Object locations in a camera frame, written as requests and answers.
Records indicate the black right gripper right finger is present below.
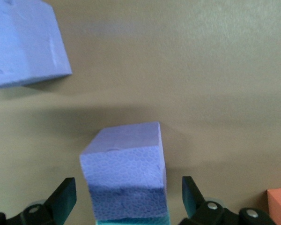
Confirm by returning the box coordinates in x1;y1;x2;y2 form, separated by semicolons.
179;175;277;225

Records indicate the purple foam block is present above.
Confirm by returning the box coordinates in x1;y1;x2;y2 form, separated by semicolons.
79;121;167;221
0;0;73;90

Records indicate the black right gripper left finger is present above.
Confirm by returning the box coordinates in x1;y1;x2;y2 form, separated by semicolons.
0;177;77;225

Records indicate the large table cover sheet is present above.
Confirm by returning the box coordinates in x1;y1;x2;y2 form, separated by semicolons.
0;0;281;225

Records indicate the orange foam block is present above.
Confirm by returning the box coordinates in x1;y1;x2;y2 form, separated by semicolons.
266;187;281;225

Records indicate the light blue foam block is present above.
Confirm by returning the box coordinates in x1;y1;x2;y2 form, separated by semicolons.
95;214;170;225

